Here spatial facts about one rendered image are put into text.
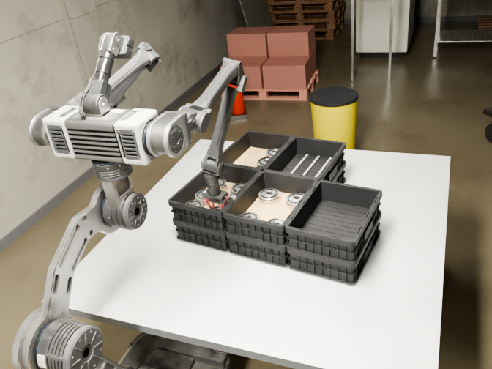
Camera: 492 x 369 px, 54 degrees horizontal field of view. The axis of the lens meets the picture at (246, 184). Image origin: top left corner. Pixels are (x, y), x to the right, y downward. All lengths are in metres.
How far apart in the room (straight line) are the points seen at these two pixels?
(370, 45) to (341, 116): 3.08
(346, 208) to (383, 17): 4.82
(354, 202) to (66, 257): 1.26
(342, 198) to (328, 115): 1.76
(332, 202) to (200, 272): 0.69
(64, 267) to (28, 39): 2.75
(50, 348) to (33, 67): 2.90
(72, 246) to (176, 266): 0.62
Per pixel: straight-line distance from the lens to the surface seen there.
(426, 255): 2.24
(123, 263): 2.37
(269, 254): 2.13
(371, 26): 6.91
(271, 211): 2.28
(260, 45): 6.04
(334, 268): 2.04
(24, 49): 4.23
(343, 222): 2.18
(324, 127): 4.04
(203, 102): 1.82
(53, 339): 1.74
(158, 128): 1.59
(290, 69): 5.66
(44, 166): 4.36
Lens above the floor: 2.11
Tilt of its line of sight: 31 degrees down
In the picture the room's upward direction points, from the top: 7 degrees counter-clockwise
